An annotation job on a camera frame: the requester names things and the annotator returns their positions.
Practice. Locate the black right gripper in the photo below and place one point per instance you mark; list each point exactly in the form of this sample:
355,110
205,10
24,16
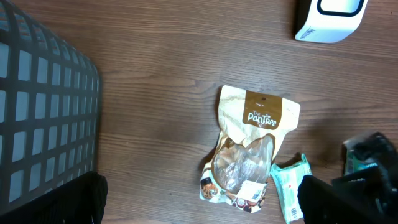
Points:
375,186

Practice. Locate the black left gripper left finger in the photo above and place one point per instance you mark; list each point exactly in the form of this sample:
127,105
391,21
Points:
81,200

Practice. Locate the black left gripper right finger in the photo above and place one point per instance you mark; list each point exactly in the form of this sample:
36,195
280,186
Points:
322,203

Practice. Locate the teal tissue pack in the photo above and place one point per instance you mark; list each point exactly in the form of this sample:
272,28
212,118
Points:
353,164

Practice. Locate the teal wet wipes pack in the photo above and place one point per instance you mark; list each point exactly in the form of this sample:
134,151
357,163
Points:
287,180

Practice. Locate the beige dried mushroom bag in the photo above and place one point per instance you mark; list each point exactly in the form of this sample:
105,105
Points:
252,129

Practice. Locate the white barcode scanner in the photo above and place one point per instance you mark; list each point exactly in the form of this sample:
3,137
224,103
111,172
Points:
327,21

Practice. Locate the grey plastic mesh basket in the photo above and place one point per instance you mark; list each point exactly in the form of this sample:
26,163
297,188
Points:
50,110

